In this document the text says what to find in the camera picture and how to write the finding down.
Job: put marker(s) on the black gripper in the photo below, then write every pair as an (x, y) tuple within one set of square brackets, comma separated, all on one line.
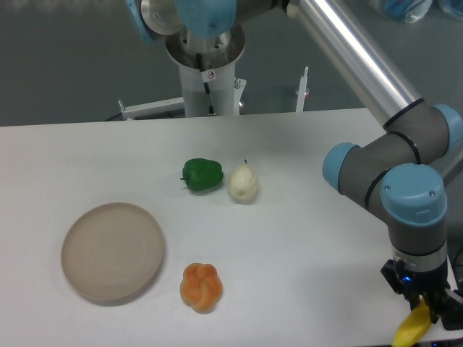
[(415, 277)]

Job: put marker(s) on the yellow banana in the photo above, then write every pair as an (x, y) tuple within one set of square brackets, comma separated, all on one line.
[(413, 327)]

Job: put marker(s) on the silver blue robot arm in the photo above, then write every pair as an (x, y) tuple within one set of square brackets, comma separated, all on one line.
[(391, 178)]

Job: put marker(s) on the beige round plate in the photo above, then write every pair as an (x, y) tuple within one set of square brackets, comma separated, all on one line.
[(112, 254)]

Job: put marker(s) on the white pear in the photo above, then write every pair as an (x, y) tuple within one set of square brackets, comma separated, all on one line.
[(243, 183)]

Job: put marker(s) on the orange knotted bread roll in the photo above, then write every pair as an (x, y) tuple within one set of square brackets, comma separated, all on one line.
[(201, 288)]

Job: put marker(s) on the green bell pepper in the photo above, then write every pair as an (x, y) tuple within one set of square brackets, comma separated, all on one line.
[(201, 174)]

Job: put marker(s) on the blue plastic bag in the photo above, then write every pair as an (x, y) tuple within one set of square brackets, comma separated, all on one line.
[(410, 11)]

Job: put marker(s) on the white right base bracket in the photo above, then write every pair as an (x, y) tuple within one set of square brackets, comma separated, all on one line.
[(302, 91)]

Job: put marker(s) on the white base bracket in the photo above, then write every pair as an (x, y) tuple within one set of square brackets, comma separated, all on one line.
[(302, 91), (151, 109)]

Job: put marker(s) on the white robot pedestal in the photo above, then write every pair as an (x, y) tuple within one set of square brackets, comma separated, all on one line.
[(209, 93)]

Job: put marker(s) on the white left base bracket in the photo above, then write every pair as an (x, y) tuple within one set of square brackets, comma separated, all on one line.
[(151, 109)]

